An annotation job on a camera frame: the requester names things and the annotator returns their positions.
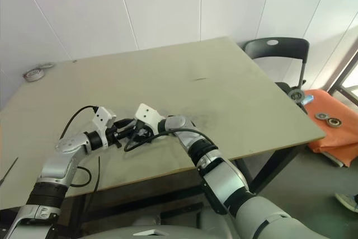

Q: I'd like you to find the black table frame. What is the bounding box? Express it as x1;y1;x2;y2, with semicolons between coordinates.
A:
0;143;302;234

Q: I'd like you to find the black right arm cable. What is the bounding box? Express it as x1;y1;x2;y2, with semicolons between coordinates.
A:
124;121;219;153

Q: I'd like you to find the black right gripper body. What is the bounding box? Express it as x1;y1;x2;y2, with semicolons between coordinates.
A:
136;126;158;143

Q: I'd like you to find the grey rounded shape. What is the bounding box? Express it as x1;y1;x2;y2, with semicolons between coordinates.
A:
195;208;230;230
131;215;162;227

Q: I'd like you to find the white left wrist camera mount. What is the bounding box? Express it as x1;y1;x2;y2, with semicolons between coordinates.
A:
91;106;117;150

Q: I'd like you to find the beige table cover sheet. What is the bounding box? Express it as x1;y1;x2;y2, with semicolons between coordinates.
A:
0;36;327;210

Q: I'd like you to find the dark window frame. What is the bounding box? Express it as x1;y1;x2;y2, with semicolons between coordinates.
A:
327;54;358;102

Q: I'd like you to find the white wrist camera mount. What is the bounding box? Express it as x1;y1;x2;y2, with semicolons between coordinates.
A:
133;103;166;133
91;106;117;150

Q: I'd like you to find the grey round motor part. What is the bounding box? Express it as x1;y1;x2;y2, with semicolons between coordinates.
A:
289;89;305;101

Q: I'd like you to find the grey sneaker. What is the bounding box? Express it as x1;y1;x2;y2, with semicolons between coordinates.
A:
335;193;358;213

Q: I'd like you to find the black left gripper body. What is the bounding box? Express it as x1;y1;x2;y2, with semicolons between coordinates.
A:
105;123;124;148

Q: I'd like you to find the black flat bar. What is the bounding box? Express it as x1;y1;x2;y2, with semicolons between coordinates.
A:
159;201;204;219

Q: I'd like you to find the white flat panel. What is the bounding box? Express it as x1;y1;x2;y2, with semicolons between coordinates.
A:
321;149;350;168

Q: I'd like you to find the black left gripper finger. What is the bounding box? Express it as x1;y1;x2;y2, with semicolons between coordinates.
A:
114;118;135;129
117;128;139;140

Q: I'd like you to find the black folding chair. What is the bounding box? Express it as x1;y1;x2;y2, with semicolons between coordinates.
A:
241;37;310;114

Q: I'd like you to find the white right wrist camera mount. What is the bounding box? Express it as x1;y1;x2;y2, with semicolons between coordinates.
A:
133;103;166;133

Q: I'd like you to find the orange cloth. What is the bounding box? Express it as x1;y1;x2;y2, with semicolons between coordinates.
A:
303;89;358;168

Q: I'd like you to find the thin brown stick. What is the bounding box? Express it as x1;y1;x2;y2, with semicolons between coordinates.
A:
0;157;19;186

